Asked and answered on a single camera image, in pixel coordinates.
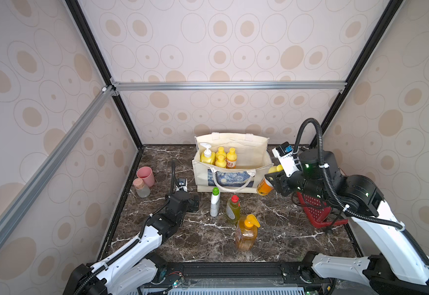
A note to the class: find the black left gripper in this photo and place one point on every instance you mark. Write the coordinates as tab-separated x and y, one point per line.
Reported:
192	205

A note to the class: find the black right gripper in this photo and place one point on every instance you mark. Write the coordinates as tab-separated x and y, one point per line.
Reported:
282	180

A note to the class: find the green bottle red cap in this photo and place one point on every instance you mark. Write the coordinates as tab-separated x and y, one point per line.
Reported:
233	209

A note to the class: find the large yellow pump soap bottle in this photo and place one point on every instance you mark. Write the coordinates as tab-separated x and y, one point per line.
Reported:
207	156

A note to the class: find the orange soap bottle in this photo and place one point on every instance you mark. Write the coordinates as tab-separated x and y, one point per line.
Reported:
221	152
221	161
231	158
265	187

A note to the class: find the cream Starry Night tote bag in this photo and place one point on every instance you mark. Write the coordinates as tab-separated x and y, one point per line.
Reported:
253	162

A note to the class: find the amber pump soap bottle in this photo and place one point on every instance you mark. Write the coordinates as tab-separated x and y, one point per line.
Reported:
246	232

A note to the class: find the orange soap bottle back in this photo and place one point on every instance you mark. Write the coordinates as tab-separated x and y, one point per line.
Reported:
221	152

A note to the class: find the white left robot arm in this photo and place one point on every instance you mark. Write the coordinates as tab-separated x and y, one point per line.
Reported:
129	268

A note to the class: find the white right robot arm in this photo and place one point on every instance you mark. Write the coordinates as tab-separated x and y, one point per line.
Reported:
401	268

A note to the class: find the white bottle green cap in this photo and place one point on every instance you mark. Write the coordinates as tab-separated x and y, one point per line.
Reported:
215	202

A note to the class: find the red polka dot toaster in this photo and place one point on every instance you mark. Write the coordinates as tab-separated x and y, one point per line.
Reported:
319	212

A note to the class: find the pink plastic cup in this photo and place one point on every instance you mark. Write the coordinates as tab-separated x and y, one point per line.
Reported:
147	175

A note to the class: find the silver aluminium crossbar back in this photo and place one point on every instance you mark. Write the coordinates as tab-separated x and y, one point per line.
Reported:
240	85

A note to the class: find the silver aluminium crossbar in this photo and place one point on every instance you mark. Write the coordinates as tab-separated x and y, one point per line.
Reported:
240	85
18	208

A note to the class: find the silver aluminium crossbar left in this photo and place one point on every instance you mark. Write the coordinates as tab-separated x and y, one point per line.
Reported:
18	208

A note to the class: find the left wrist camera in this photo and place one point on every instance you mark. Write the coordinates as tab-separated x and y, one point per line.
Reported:
181	184

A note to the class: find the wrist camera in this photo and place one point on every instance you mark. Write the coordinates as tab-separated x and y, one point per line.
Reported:
288	158
181	184

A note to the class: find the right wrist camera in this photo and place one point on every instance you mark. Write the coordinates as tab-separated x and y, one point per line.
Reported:
288	158

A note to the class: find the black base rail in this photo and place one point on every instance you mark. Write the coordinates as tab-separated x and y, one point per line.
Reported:
237	279

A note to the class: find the black corner frame post right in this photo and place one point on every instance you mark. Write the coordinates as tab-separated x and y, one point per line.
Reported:
373	35

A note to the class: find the black corner frame post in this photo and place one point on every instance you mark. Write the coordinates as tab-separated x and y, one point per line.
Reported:
373	35
77	14

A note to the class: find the black corner frame post left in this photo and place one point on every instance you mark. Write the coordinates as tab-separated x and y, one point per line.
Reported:
77	14

